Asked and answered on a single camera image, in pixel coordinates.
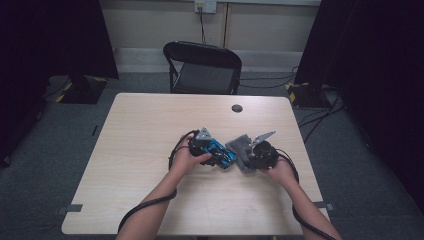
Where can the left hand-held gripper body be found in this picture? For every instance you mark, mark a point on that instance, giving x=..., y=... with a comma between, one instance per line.
x=200, y=145

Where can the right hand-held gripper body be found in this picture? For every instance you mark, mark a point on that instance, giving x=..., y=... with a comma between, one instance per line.
x=263, y=155

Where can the blue toy car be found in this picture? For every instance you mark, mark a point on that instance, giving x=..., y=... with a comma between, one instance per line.
x=220, y=154

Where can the grey terry cloth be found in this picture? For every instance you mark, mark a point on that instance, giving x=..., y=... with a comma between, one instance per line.
x=241, y=155

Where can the person's left hand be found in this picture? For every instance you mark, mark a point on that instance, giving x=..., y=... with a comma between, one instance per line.
x=185, y=160

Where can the person's right hand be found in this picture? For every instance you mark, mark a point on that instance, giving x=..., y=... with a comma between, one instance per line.
x=281, y=173

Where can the black folding chair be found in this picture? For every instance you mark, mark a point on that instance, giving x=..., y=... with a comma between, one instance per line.
x=203, y=75

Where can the yellow striped stand base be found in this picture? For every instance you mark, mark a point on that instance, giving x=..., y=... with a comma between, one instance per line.
x=306, y=95

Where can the grey tape strip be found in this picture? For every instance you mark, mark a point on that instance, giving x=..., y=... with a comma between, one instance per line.
x=70, y=209
x=325, y=206

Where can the small black floor strip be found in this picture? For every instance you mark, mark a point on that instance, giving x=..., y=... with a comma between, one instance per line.
x=94, y=130

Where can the black stand base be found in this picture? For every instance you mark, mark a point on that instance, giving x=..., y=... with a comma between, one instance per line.
x=80, y=90

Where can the black curtain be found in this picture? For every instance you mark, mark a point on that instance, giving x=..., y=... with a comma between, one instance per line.
x=373, y=66
x=50, y=40

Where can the thin wall conduit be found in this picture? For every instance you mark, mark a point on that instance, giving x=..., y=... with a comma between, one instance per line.
x=226, y=25

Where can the white wall socket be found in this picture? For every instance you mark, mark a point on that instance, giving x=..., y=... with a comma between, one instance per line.
x=205, y=6

